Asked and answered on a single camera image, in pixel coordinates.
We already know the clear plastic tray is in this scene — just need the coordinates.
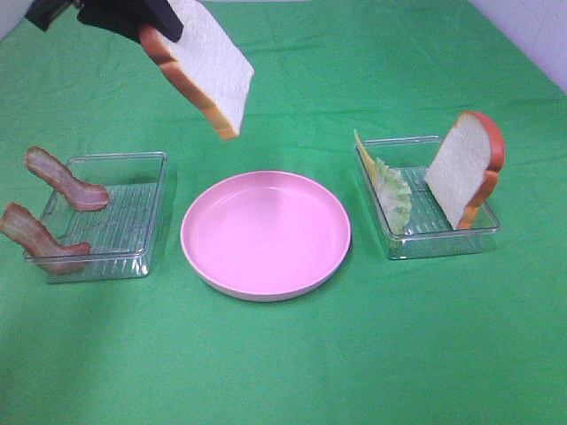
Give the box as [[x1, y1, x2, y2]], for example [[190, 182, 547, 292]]
[[23, 151, 167, 283], [354, 135, 500, 259]]

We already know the toy bread slice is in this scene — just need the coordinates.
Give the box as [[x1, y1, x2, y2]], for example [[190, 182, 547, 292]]
[[138, 1, 254, 141], [424, 111, 505, 230]]

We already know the left clear plastic tray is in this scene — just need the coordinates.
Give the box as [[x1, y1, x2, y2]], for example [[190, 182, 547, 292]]
[[23, 151, 167, 283]]

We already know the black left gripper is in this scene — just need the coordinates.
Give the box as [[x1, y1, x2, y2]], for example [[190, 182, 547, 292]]
[[25, 0, 183, 43]]

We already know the toy lettuce leaf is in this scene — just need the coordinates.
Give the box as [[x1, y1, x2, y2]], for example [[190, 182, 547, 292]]
[[373, 158, 412, 235]]

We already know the toy bacon strip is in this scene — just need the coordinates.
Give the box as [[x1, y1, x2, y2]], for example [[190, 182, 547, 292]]
[[24, 146, 110, 212], [1, 203, 90, 259]]

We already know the right clear plastic tray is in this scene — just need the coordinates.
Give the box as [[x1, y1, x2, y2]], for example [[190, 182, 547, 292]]
[[354, 135, 500, 259]]

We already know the green tablecloth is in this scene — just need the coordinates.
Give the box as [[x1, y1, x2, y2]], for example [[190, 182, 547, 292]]
[[1, 1, 566, 424]]

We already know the yellow toy cheese slice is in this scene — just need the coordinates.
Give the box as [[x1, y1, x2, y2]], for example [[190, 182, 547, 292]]
[[353, 129, 377, 186]]

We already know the pink round plate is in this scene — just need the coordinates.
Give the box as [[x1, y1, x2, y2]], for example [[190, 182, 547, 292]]
[[180, 171, 352, 302]]

